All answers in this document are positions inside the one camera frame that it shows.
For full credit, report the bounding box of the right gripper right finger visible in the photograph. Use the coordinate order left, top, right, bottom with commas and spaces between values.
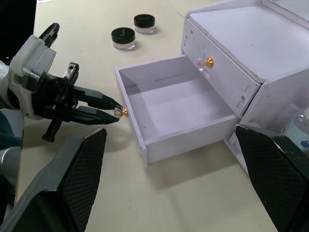
234, 124, 309, 232

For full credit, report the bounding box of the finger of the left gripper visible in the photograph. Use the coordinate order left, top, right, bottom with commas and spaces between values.
67, 105, 121, 126
71, 87, 123, 110

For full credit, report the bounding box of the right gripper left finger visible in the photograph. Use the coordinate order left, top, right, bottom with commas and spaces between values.
0, 127, 108, 232

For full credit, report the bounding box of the black-lidded clear compact jar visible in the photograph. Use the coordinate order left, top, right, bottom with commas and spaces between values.
111, 27, 136, 51
133, 14, 156, 34

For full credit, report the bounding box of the white high drawer gold knob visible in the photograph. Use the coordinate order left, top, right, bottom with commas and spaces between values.
180, 18, 262, 117

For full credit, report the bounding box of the white makeup organizer cabinet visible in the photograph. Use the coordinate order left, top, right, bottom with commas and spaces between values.
180, 0, 309, 174

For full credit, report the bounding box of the white framed organizer mirror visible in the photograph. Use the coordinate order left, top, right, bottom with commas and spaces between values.
262, 0, 309, 19

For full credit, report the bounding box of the clear liquid bottle white cap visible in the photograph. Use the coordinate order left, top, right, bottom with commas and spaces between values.
286, 106, 309, 155

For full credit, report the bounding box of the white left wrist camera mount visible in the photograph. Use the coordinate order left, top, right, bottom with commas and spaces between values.
8, 34, 58, 121

